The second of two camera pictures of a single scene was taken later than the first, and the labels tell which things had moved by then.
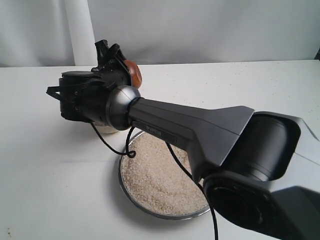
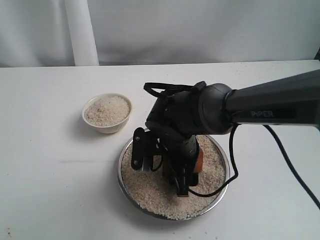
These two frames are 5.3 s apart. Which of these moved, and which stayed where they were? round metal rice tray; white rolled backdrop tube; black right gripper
Moved: black right gripper
Stayed: round metal rice tray; white rolled backdrop tube
